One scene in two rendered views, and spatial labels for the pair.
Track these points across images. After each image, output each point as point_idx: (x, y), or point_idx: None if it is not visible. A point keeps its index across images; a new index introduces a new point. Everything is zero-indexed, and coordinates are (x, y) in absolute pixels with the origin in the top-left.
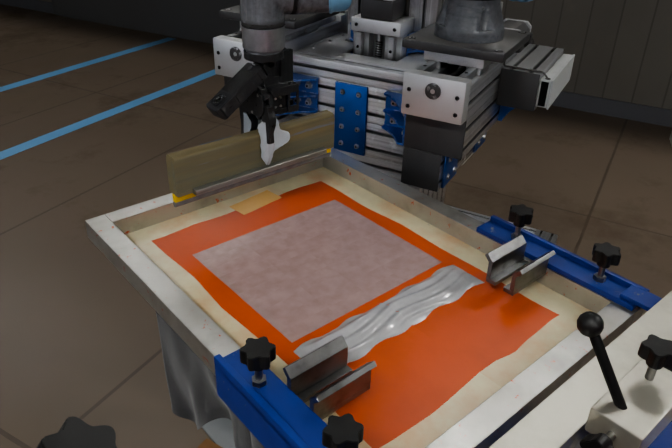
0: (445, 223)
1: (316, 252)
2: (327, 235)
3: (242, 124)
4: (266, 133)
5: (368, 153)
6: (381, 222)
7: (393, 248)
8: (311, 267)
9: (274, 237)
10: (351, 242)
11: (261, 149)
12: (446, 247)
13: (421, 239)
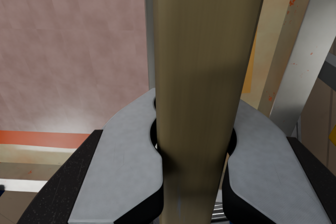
0: (35, 172)
1: (51, 38)
2: (86, 77)
3: (307, 158)
4: (86, 166)
5: (223, 212)
6: (85, 138)
7: (27, 114)
8: (15, 6)
9: (119, 13)
10: (57, 89)
11: (151, 105)
12: (12, 148)
13: (35, 143)
